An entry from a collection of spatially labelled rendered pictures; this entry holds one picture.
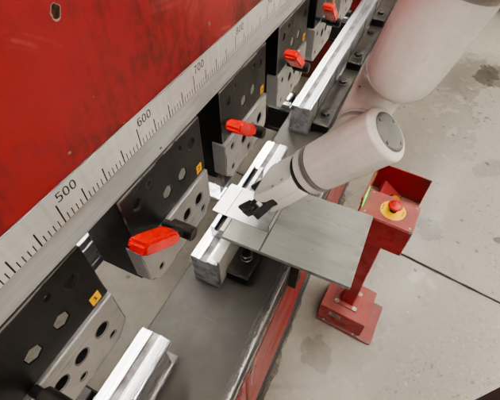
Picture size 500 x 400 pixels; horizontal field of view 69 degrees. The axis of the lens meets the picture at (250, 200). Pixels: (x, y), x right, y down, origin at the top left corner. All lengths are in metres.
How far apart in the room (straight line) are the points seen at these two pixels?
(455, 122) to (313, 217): 2.30
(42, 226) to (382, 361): 1.59
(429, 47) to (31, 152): 0.37
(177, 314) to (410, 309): 1.31
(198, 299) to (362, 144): 0.48
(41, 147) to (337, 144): 0.39
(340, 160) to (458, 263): 1.64
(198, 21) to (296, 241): 0.46
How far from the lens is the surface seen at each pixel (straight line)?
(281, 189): 0.62
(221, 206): 0.78
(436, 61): 0.45
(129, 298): 1.86
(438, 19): 0.42
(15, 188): 0.28
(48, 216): 0.31
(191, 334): 0.78
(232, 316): 0.79
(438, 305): 1.96
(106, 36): 0.31
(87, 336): 0.42
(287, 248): 0.72
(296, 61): 0.64
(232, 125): 0.47
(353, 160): 0.54
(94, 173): 0.33
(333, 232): 0.76
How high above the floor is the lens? 1.60
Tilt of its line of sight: 50 degrees down
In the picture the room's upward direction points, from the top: straight up
